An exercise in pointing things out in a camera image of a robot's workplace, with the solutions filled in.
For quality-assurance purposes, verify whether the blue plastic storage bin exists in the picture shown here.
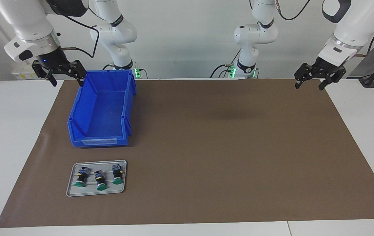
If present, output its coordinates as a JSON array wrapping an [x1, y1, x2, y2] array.
[[67, 69, 137, 148]]

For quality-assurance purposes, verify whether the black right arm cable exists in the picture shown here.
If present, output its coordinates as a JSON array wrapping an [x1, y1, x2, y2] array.
[[46, 0, 100, 59]]

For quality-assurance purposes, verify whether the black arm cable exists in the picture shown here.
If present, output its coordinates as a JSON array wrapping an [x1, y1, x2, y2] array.
[[46, 0, 100, 59], [275, 0, 374, 58]]

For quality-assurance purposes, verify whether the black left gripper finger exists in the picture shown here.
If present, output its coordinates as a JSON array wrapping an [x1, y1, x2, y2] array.
[[294, 63, 317, 89], [319, 67, 347, 91]]

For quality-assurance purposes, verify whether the grey metal tray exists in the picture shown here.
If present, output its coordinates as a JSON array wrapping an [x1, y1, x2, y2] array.
[[66, 160, 127, 197]]

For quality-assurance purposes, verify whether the black base cable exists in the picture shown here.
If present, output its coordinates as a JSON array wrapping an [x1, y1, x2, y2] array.
[[210, 49, 241, 78]]

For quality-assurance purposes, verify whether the brown table mat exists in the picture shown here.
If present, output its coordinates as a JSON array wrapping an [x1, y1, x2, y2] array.
[[0, 78, 374, 228]]

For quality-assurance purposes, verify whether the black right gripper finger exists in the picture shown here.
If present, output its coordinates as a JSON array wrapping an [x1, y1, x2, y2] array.
[[66, 60, 87, 87], [32, 60, 58, 88]]

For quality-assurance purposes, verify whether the green push button switch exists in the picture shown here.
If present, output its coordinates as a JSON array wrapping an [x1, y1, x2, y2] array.
[[112, 164, 124, 185], [94, 169, 108, 191], [74, 167, 90, 187]]

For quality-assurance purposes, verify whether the white wall power box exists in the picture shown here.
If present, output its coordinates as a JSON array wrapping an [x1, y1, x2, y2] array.
[[11, 62, 45, 80]]

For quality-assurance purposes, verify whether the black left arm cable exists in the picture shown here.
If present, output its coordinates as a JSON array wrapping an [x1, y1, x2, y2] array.
[[275, 0, 374, 58]]

